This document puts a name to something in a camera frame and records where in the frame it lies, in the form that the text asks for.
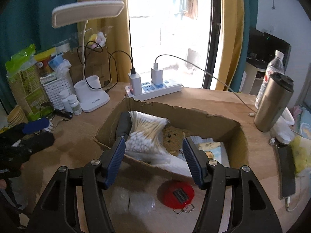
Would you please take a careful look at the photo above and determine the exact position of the cartoon tissue pack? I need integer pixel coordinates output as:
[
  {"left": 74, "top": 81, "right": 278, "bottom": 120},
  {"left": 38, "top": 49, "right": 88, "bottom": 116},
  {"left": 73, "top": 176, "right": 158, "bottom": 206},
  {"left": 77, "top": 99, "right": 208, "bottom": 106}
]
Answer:
[{"left": 190, "top": 136, "right": 230, "bottom": 167}]

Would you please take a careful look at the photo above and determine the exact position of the brown teddy bear keychain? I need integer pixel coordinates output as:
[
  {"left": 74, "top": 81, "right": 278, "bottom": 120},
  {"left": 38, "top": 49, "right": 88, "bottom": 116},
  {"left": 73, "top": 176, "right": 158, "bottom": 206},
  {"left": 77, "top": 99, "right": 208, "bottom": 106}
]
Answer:
[{"left": 162, "top": 125, "right": 190, "bottom": 156}]

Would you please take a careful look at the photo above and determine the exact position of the grey dotted work glove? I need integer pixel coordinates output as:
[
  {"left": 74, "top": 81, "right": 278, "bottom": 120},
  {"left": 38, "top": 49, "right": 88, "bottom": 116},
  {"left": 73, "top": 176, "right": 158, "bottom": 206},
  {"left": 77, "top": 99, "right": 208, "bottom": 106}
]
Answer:
[{"left": 115, "top": 112, "right": 132, "bottom": 140}]

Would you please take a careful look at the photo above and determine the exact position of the cotton swab bag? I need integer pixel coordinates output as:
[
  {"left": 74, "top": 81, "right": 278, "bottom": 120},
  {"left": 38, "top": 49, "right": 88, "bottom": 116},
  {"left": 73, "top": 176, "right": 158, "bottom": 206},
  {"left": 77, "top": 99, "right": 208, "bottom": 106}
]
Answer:
[{"left": 125, "top": 111, "right": 170, "bottom": 165}]

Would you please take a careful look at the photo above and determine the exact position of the person's hand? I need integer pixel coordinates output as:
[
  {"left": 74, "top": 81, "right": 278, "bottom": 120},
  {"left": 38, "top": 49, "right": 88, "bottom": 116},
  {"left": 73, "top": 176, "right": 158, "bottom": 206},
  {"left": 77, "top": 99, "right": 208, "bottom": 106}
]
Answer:
[{"left": 0, "top": 179, "right": 7, "bottom": 189}]

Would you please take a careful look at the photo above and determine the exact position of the white paper towel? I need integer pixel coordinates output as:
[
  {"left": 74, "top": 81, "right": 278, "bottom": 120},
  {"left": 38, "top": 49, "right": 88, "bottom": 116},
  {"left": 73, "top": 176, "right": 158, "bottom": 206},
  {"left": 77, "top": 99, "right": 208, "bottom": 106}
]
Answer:
[{"left": 146, "top": 153, "right": 191, "bottom": 177}]

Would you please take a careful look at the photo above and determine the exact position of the brown cardboard box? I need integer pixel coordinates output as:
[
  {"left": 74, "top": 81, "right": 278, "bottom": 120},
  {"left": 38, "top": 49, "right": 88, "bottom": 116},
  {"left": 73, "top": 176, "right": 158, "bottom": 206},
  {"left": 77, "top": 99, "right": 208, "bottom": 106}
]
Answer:
[{"left": 94, "top": 98, "right": 249, "bottom": 168}]

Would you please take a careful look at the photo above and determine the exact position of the green paper cup package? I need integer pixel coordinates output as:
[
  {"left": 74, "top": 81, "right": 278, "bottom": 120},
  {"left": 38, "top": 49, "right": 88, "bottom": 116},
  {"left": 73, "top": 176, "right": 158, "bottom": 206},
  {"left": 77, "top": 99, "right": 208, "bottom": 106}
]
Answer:
[{"left": 5, "top": 44, "right": 49, "bottom": 121}]

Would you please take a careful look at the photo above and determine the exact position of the red round tape measure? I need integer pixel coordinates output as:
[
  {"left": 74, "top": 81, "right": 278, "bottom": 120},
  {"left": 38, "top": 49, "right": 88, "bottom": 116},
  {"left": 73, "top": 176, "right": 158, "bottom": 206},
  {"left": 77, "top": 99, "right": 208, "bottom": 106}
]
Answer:
[{"left": 156, "top": 180, "right": 195, "bottom": 215}]

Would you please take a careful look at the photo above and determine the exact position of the white perforated basket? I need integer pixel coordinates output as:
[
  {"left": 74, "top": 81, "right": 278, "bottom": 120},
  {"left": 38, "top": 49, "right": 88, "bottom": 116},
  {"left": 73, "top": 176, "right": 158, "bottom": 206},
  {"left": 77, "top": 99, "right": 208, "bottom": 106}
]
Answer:
[{"left": 43, "top": 76, "right": 75, "bottom": 110}]

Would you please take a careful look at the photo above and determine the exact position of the white pill bottle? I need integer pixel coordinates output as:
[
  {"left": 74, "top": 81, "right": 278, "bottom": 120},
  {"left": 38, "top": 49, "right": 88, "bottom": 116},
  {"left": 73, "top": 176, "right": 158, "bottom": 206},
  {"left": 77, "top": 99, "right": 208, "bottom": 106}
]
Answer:
[
  {"left": 67, "top": 94, "right": 82, "bottom": 115},
  {"left": 59, "top": 89, "right": 73, "bottom": 113}
]

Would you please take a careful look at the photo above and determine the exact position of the white desk lamp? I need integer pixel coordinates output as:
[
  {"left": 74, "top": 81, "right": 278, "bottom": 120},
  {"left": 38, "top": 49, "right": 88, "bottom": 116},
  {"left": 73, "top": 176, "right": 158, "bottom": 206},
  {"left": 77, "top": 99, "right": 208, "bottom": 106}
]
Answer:
[{"left": 51, "top": 0, "right": 126, "bottom": 113}]

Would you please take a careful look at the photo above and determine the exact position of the white power strip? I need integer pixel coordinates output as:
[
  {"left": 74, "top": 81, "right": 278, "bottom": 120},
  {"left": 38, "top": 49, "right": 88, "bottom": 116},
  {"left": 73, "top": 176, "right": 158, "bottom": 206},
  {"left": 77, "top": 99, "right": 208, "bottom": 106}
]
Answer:
[{"left": 124, "top": 80, "right": 183, "bottom": 101}]

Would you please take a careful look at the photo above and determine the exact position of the smartphone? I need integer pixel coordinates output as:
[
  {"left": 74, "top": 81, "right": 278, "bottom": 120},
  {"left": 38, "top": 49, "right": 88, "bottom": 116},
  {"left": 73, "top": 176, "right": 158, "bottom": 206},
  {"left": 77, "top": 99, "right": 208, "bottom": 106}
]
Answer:
[{"left": 275, "top": 143, "right": 296, "bottom": 198}]

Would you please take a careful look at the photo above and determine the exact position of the white plastic container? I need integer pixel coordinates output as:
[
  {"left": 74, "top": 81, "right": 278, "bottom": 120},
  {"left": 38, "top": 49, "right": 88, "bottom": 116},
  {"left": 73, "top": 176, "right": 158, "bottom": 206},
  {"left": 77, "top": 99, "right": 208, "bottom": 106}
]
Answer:
[{"left": 270, "top": 108, "right": 295, "bottom": 145}]

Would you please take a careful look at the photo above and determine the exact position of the white tv stand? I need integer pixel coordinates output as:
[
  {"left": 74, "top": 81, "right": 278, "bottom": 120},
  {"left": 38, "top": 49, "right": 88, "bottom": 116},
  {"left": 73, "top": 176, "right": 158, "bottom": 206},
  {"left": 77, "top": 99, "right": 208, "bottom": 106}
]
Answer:
[{"left": 240, "top": 62, "right": 266, "bottom": 94}]

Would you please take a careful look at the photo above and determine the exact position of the yellow tissue pack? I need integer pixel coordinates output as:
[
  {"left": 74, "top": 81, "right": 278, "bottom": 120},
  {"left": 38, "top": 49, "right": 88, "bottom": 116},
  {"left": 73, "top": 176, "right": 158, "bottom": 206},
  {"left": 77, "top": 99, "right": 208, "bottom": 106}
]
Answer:
[{"left": 289, "top": 136, "right": 311, "bottom": 177}]

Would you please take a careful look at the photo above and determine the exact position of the steel travel tumbler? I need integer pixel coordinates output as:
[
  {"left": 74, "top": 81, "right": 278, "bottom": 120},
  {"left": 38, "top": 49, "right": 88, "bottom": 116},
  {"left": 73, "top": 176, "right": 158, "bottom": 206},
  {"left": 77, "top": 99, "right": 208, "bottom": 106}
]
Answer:
[{"left": 254, "top": 72, "right": 294, "bottom": 133}]

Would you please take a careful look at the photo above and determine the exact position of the left teal curtain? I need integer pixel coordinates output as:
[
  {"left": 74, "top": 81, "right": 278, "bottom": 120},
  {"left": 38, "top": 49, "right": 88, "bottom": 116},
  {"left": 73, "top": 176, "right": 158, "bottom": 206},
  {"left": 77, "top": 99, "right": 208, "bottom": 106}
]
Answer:
[{"left": 1, "top": 0, "right": 77, "bottom": 113}]

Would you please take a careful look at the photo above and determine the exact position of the teal curtain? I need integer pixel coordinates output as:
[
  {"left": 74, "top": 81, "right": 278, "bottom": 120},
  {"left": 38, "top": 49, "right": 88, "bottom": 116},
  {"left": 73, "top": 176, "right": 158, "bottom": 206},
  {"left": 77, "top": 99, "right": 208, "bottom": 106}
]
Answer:
[
  {"left": 230, "top": 0, "right": 258, "bottom": 92},
  {"left": 1, "top": 0, "right": 77, "bottom": 113}
]

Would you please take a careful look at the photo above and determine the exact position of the blue patterned blanket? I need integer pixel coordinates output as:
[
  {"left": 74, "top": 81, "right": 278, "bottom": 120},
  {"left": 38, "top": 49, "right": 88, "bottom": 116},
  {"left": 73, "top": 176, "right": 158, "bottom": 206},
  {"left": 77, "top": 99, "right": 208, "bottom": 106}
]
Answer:
[{"left": 293, "top": 105, "right": 311, "bottom": 139}]

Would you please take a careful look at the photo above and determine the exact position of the clear plastic water bottle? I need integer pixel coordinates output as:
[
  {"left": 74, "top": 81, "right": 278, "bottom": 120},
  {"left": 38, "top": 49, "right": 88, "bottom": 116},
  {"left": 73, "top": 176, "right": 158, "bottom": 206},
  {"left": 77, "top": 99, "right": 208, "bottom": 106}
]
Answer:
[{"left": 254, "top": 50, "right": 285, "bottom": 110}]

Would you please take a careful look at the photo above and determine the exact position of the black monitor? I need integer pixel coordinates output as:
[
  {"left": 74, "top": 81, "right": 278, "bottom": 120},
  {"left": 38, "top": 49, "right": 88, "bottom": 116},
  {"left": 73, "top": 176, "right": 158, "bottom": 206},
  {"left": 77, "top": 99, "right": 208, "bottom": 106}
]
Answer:
[{"left": 246, "top": 27, "right": 291, "bottom": 70}]

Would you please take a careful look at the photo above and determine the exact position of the left yellow curtain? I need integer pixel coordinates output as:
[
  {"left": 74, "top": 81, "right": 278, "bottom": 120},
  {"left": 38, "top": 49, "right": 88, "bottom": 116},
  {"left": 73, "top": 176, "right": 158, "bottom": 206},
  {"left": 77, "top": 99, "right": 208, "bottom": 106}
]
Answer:
[{"left": 78, "top": 0, "right": 131, "bottom": 83}]

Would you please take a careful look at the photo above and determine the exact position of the yellow curtain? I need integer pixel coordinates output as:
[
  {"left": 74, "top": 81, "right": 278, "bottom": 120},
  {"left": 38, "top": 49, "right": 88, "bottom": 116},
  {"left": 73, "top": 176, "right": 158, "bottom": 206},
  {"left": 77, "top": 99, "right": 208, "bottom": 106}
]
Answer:
[
  {"left": 216, "top": 0, "right": 245, "bottom": 90},
  {"left": 78, "top": 0, "right": 131, "bottom": 83}
]

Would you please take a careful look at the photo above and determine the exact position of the right yellow curtain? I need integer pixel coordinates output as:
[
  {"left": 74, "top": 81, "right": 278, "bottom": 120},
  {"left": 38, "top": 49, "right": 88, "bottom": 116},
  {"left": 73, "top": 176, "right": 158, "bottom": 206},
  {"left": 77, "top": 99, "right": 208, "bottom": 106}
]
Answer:
[{"left": 216, "top": 0, "right": 245, "bottom": 90}]

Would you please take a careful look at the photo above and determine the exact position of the right teal curtain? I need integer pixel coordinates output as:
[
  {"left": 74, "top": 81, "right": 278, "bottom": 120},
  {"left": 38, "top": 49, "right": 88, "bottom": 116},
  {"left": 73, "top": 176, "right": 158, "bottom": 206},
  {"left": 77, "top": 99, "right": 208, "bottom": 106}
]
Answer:
[{"left": 230, "top": 0, "right": 258, "bottom": 92}]

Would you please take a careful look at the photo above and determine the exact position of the white charger with black cable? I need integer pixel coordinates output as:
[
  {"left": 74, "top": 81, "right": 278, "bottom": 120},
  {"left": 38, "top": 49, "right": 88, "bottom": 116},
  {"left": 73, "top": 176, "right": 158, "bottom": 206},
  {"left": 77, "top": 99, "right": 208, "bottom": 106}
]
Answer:
[{"left": 77, "top": 16, "right": 143, "bottom": 96}]

